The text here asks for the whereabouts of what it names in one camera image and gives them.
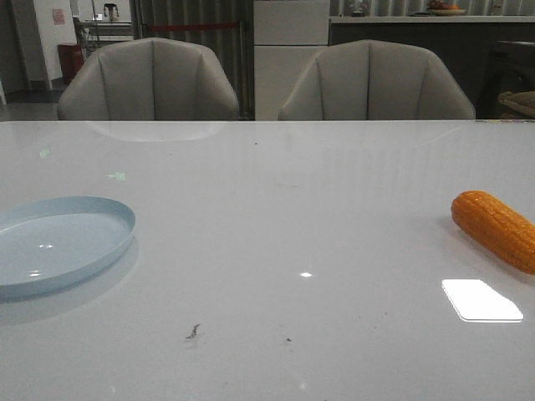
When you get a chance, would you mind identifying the dark counter with white top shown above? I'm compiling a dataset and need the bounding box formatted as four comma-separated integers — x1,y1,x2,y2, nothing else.
329,16,534,107

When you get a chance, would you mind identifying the beige upholstered chair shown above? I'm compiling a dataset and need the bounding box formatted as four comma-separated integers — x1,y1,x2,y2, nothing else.
278,40,476,121
57,38,239,121

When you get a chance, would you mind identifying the left beige upholstered chair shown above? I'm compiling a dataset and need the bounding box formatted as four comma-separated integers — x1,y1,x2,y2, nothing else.
57,38,239,121

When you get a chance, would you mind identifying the dark wooden chair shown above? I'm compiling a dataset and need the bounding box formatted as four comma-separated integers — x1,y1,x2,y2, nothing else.
476,41,534,119

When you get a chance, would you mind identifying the orange plastic corn cob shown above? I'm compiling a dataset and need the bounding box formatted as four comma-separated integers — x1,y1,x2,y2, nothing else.
451,190,534,275

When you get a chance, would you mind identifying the woven beige cushion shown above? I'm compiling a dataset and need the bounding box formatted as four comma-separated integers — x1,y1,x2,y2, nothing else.
497,90,534,119

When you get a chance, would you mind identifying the white cabinet with drawers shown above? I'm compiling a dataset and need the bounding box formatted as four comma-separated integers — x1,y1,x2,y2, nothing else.
253,1,330,120

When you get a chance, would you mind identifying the light blue round plate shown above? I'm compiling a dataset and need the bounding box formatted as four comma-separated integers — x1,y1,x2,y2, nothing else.
1,196,136,301

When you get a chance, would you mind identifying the red barrier belt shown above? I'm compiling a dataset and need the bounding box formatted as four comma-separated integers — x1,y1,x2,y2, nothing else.
144,21,240,32

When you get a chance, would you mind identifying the red trash bin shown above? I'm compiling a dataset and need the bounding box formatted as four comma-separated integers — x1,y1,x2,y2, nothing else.
58,43,84,84

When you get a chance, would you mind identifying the fruit bowl on counter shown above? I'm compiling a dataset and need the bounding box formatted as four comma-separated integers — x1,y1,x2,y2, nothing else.
426,0,466,17

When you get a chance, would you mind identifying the right beige upholstered chair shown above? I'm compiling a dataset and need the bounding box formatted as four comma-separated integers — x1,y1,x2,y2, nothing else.
278,40,476,121

